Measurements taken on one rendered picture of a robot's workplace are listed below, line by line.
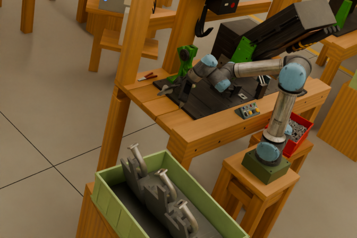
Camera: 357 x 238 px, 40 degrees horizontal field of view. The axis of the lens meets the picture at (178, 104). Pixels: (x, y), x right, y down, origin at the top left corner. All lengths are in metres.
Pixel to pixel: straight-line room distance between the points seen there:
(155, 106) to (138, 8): 0.58
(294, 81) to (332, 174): 2.36
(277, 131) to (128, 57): 1.02
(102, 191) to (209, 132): 0.81
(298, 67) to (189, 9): 1.02
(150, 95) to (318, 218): 1.76
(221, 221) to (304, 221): 1.69
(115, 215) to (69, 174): 1.44
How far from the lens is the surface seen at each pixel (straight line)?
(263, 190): 2.62
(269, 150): 2.44
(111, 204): 2.20
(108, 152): 3.32
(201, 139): 2.72
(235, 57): 3.12
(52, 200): 3.42
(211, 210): 2.31
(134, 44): 2.86
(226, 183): 2.76
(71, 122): 4.06
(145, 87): 3.03
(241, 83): 3.36
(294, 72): 2.23
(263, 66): 2.44
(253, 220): 2.73
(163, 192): 1.96
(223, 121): 2.90
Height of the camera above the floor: 2.49
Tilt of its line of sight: 33 degrees down
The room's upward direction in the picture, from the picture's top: 17 degrees clockwise
